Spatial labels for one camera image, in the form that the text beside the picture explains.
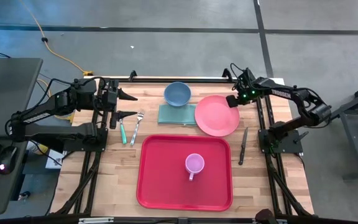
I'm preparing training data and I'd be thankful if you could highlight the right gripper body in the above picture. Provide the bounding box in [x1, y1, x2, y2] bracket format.
[235, 77, 262, 102]

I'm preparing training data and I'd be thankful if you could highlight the yellow cable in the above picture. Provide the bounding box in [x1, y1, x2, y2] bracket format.
[19, 0, 94, 77]
[37, 78, 76, 123]

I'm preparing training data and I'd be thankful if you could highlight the yellow white object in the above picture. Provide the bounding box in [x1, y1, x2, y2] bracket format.
[29, 142, 49, 156]

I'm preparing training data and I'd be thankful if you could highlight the knife with black handle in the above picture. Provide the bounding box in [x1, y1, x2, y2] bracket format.
[238, 126, 249, 166]

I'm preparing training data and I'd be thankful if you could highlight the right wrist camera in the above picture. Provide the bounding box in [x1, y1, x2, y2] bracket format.
[237, 67, 256, 83]

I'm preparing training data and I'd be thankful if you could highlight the spoon with green handle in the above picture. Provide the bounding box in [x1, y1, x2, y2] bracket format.
[119, 117, 128, 145]

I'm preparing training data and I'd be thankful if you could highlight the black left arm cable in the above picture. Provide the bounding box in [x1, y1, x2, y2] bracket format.
[35, 76, 108, 103]

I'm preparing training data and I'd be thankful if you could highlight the fork with clear handle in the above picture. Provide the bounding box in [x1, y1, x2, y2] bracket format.
[130, 108, 145, 147]

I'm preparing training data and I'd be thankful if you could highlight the teal cloth napkin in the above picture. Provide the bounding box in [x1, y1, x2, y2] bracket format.
[157, 103, 198, 127]

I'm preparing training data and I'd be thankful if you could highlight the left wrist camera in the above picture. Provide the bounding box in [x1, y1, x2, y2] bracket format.
[104, 79, 120, 94]

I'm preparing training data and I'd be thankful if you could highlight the pink plate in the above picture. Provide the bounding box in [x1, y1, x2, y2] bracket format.
[194, 95, 241, 138]

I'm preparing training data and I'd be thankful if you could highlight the black aluminium table frame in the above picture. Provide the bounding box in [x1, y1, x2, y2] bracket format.
[48, 77, 315, 218]

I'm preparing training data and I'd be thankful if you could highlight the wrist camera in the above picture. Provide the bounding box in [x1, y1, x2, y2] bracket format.
[104, 79, 120, 94]
[237, 67, 256, 83]

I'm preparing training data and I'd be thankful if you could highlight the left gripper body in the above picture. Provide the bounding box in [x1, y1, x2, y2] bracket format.
[97, 80, 120, 112]

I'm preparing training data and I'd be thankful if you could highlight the lilac mug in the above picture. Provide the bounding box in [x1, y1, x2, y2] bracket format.
[185, 152, 206, 182]

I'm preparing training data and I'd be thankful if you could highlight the red plastic tray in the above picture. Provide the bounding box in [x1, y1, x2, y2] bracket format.
[135, 134, 234, 212]

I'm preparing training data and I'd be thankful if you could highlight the black computer mouse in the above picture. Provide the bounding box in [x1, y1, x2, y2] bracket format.
[0, 145, 19, 175]

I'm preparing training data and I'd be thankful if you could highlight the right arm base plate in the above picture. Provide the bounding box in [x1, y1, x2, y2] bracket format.
[258, 128, 309, 154]

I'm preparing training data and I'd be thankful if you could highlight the grey desk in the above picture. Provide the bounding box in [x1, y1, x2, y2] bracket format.
[0, 57, 44, 215]

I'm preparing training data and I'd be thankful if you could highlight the blue bowl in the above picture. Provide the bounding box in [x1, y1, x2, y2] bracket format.
[163, 81, 192, 108]

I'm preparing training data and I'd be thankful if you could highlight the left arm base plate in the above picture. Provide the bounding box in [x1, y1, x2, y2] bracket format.
[63, 127, 109, 153]

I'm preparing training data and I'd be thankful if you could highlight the white box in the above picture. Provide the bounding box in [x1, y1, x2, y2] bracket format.
[44, 149, 63, 170]

